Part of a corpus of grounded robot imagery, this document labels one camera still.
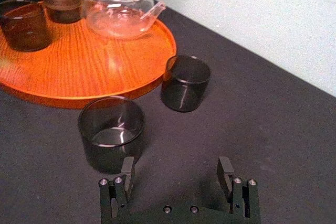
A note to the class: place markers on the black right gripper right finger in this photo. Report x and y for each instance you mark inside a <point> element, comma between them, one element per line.
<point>236,190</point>

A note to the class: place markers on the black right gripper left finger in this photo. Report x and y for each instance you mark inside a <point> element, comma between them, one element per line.
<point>123,184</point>

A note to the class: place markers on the round orange wooden tray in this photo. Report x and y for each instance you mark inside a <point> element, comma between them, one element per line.
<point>86,58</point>

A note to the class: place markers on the black table cloth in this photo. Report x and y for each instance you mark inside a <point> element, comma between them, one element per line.
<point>236,119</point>

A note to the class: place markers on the clear glass teapot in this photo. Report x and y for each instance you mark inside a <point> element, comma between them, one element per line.
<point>118,11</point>

